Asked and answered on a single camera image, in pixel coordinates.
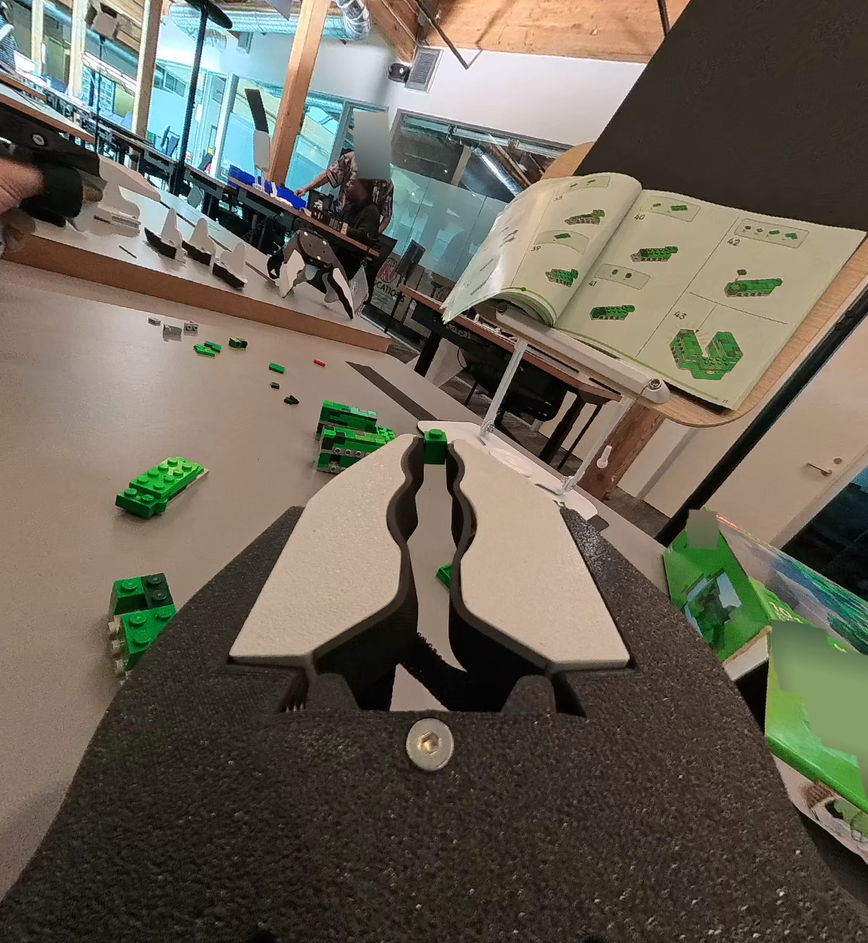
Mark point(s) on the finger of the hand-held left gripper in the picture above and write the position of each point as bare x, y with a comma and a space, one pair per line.
114, 213
128, 184

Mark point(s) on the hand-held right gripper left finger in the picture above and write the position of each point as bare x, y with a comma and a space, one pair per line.
331, 560

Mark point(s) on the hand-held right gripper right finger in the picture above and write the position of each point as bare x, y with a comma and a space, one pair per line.
537, 574

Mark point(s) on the small green toy brick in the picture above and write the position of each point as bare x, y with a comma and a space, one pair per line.
435, 449

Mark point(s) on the green white brick assembly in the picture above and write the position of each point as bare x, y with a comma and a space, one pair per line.
143, 626

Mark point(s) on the white and black wedge piece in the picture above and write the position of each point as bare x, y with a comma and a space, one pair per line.
167, 236
231, 267
202, 243

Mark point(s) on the white clear book stand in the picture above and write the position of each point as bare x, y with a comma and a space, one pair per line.
544, 479

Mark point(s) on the wood-edged grey table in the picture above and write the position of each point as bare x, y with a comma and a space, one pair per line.
206, 295

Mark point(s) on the large green brick assembly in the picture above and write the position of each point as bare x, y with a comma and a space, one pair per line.
349, 438

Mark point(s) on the black lamp pole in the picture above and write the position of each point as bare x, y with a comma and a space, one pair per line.
197, 74

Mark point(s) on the black and white device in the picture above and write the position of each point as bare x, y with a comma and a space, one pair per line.
309, 258

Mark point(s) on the green toy box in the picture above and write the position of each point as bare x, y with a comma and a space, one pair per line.
743, 589

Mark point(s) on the white door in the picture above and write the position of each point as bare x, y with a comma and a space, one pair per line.
809, 420

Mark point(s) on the green instruction booklet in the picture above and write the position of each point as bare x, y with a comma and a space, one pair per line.
699, 295

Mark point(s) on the black panel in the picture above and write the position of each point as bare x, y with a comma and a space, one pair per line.
758, 96

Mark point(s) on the black wall speaker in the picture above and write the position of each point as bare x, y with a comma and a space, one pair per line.
399, 71

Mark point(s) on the grey wall vent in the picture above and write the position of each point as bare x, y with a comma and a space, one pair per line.
424, 70

